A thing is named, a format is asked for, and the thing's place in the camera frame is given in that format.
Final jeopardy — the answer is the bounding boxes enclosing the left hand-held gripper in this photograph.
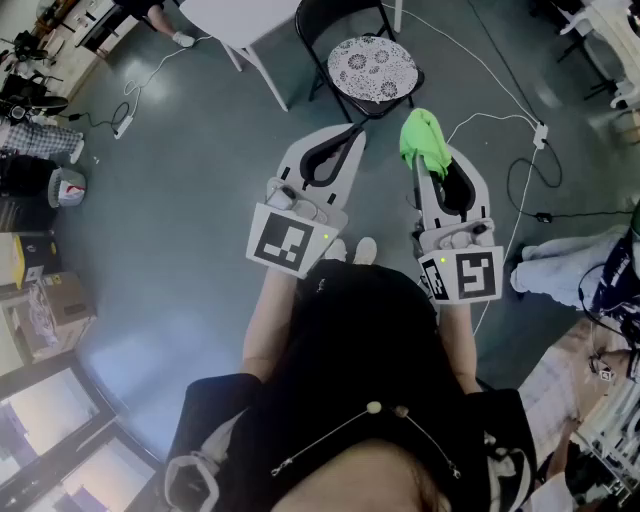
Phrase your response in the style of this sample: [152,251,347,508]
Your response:
[245,123,369,280]

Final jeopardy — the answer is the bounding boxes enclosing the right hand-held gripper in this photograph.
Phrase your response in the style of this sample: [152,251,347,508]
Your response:
[411,144,505,305]

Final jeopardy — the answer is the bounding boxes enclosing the green wiping cloth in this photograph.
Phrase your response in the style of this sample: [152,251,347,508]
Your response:
[398,107,454,182]

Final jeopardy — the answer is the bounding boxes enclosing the black chair with patterned cushion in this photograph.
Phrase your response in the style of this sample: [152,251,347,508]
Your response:
[294,0,427,124]

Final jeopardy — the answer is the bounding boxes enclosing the person's left forearm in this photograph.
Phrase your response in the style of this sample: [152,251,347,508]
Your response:
[241,264,301,384]

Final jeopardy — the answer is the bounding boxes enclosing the person's right forearm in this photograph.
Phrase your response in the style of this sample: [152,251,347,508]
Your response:
[436,298,481,396]

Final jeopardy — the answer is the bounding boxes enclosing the person's right white shoe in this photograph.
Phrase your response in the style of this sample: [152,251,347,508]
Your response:
[352,236,379,266]

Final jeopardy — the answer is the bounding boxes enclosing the white table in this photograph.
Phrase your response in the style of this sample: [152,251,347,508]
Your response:
[178,0,404,113]

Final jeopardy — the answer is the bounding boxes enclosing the person's black outfit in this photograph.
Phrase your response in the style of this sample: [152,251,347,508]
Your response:
[163,258,540,512]

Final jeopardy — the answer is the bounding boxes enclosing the white ornate furniture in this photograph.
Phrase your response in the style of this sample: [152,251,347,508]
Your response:
[558,0,640,112]

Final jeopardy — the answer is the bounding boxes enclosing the grey bag with red mark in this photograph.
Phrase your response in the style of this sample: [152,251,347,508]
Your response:
[48,167,88,209]

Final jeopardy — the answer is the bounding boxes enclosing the brown cardboard box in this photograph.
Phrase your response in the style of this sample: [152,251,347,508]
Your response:
[0,272,99,366]

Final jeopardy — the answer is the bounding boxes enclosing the yellow box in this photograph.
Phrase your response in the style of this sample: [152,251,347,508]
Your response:
[0,232,62,290]

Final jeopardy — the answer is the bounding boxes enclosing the black framed glass door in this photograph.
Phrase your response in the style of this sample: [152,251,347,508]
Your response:
[0,349,167,512]

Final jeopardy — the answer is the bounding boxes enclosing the white power cable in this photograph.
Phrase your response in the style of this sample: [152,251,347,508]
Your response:
[123,34,212,119]
[382,2,544,126]

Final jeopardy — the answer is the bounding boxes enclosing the beaded cord necklace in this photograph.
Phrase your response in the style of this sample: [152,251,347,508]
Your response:
[269,399,462,480]

